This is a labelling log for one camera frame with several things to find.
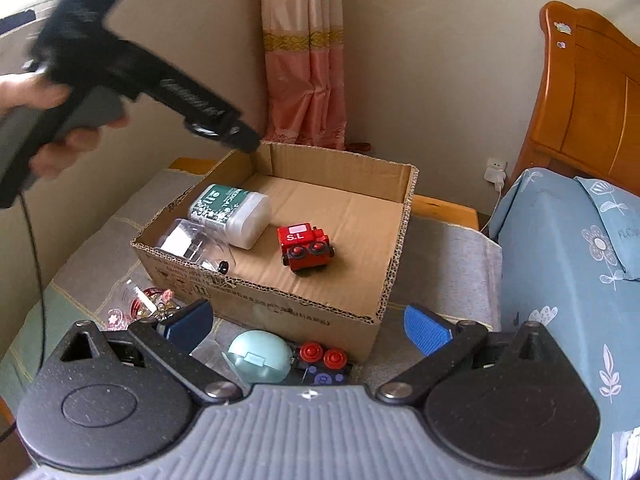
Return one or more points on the large white sticker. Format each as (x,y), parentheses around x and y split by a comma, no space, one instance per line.
(563,27)

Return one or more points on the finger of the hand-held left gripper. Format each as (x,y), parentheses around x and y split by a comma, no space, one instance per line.
(245,139)

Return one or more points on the white charger plug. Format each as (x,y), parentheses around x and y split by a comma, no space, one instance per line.
(495,179)

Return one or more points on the mint green egg-shaped case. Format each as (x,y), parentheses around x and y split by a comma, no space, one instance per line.
(260,357)

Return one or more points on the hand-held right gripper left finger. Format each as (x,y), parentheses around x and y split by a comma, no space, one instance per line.
(186,324)

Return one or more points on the pink and beige curtain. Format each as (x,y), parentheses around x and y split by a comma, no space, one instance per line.
(305,60)

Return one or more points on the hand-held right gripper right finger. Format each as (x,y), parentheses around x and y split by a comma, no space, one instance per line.
(425,332)

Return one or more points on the dark red object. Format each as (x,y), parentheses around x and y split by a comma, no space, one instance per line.
(360,146)

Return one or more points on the blue floral bedsheet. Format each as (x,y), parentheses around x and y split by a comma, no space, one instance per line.
(550,270)

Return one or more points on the brown cardboard box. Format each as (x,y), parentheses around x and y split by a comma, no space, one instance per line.
(325,280)

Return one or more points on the white wall socket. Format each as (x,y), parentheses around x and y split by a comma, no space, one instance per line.
(497,163)

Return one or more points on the wooden headboard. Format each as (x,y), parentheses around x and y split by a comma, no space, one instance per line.
(595,95)

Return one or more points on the blue floral pillow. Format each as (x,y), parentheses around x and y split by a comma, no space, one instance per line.
(612,220)

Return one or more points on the black toy train red buttons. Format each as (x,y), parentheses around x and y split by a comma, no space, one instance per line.
(322,360)

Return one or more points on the green and white medical bottle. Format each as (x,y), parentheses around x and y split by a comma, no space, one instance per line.
(235,215)

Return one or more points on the clear plastic container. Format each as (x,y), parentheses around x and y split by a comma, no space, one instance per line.
(185,242)

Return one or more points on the person's left hand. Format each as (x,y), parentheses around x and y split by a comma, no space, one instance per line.
(60,155)

